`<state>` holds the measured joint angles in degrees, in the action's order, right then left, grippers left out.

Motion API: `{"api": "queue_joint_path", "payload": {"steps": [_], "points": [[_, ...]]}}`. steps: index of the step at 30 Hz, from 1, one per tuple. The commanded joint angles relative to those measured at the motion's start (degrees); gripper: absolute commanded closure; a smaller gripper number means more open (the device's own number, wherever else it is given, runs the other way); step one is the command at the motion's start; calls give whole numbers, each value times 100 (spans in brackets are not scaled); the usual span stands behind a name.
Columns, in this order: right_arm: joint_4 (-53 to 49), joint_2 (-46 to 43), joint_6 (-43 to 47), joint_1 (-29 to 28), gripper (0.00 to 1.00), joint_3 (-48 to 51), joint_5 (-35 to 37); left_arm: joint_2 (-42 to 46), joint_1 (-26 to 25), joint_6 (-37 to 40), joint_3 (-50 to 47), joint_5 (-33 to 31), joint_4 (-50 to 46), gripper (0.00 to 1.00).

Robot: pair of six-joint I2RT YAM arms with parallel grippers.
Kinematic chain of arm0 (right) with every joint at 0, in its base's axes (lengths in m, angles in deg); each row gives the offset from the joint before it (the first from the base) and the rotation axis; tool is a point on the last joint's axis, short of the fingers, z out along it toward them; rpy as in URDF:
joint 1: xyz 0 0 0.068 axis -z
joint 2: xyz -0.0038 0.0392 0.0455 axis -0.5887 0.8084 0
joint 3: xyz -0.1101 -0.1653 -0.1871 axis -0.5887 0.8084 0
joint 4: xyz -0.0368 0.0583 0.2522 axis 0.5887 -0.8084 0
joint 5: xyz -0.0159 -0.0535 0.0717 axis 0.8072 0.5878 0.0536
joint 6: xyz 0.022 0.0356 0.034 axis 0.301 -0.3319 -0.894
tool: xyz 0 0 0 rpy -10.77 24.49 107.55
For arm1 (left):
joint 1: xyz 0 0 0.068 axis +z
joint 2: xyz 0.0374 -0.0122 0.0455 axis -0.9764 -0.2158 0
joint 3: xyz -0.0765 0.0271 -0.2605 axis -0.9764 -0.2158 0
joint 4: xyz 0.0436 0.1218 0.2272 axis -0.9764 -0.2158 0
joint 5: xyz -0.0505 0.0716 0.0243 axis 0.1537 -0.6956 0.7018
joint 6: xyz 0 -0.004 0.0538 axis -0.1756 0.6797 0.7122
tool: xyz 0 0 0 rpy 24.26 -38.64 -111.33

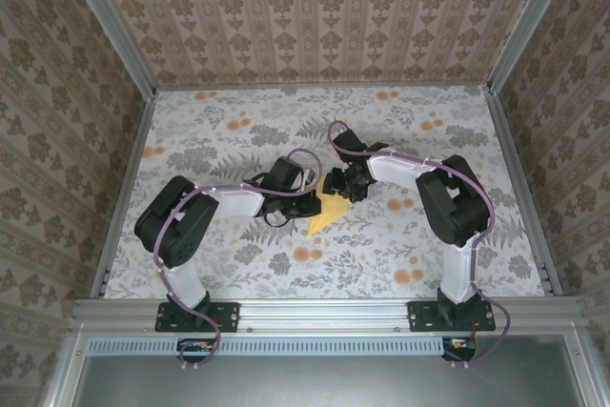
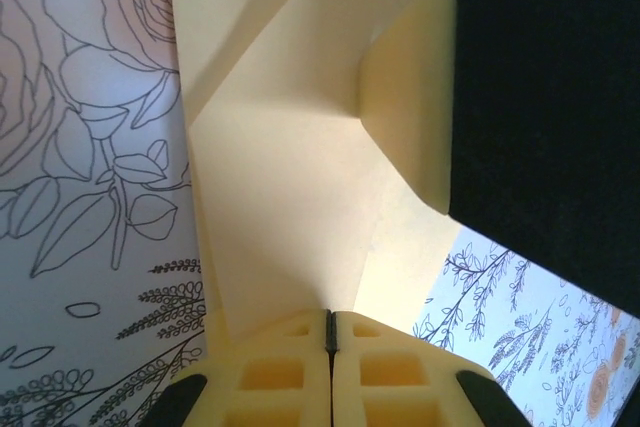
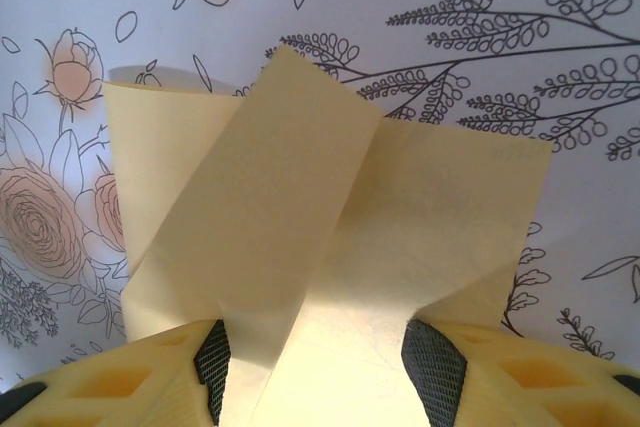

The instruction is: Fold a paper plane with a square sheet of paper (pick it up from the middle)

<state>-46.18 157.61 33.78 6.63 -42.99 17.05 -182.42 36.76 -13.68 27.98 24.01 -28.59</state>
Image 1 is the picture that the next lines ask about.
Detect yellow cloth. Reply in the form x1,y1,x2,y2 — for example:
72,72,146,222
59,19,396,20
304,175,354,238

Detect floral table covering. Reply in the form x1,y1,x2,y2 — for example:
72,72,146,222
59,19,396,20
102,85,547,301

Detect grey metal panel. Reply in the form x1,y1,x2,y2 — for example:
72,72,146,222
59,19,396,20
73,354,590,407

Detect thin aluminium rail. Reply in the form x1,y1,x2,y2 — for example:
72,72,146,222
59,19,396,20
152,83,492,92

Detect wide aluminium frame rail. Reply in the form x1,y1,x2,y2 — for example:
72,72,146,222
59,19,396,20
71,296,582,335

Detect grey slotted cable duct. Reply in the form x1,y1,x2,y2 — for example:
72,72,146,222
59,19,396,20
88,336,478,356

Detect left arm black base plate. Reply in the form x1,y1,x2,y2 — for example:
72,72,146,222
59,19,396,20
154,300,239,334

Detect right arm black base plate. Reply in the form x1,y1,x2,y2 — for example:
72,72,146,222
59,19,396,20
408,300,497,334

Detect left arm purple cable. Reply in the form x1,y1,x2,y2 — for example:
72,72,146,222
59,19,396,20
152,147,324,373

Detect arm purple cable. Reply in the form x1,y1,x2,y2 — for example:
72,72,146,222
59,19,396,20
327,120,514,370
152,147,324,373

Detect left aluminium side rail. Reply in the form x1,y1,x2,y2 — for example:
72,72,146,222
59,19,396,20
89,90,158,299

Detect aluminium side rail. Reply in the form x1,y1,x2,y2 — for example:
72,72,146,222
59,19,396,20
488,87,564,297
89,90,158,299

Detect right aluminium side rail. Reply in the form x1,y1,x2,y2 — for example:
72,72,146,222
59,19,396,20
488,87,564,297

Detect right aluminium frame post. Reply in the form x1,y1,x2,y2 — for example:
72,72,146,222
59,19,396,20
486,0,581,96

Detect aluminium frame post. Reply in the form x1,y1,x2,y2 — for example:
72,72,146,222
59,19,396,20
55,0,158,98
486,0,581,96

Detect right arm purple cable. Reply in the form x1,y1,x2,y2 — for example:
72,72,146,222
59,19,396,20
327,120,514,370

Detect left aluminium frame post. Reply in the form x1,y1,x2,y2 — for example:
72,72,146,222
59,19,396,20
55,0,158,98

